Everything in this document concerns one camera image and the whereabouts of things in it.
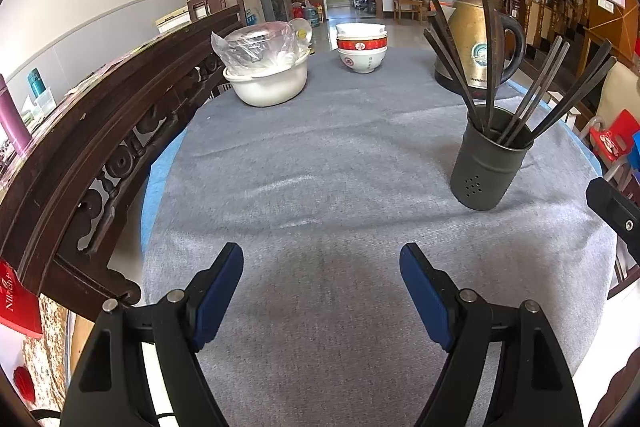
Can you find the teal bottle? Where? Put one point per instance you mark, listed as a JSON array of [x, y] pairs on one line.
[[36, 83]]

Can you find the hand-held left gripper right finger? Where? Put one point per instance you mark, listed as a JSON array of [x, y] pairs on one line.
[[425, 297]]

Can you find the blue jacket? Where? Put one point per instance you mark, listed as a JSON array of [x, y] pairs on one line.
[[637, 152]]

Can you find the grey tablecloth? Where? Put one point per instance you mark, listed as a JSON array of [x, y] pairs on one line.
[[325, 182]]

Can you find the blue table cover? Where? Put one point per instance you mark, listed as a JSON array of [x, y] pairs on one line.
[[155, 187]]

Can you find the bundle of dark chopsticks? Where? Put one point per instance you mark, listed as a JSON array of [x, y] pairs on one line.
[[494, 57]]

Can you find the dark carved wooden bench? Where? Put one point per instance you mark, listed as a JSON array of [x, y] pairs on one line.
[[75, 147]]

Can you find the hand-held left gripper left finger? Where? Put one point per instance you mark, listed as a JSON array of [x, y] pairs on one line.
[[215, 297]]

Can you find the red printed box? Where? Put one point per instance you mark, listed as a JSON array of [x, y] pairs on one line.
[[17, 302]]

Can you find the pink bottle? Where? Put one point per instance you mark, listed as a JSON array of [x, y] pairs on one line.
[[12, 117]]

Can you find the bronze electric kettle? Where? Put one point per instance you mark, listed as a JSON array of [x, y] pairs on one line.
[[467, 37]]

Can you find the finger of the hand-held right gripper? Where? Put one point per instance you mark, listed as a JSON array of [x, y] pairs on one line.
[[612, 207]]

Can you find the clear plastic bag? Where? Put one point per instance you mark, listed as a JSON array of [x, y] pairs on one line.
[[255, 47]]

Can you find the blue water jug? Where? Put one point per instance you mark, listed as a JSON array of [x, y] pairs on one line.
[[312, 16]]

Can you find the white printed cardboard box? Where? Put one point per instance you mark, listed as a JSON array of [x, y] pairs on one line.
[[252, 7]]

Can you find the large white bowl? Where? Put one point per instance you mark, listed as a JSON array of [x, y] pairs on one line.
[[270, 87]]

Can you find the wooden stair railing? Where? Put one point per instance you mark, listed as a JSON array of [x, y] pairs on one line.
[[550, 7]]

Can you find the white chest freezer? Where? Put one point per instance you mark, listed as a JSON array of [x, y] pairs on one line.
[[172, 19]]

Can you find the small clear container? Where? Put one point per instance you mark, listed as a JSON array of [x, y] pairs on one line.
[[46, 102]]

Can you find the dark metal chopstick holder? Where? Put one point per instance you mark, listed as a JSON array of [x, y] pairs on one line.
[[485, 177]]

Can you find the cream sofa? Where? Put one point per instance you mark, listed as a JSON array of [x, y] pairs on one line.
[[620, 92]]

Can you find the dark wooden stool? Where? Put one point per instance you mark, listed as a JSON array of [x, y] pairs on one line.
[[625, 282]]

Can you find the small white round fan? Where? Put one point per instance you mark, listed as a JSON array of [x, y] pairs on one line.
[[301, 29]]

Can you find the red child chair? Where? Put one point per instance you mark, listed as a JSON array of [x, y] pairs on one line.
[[615, 137]]

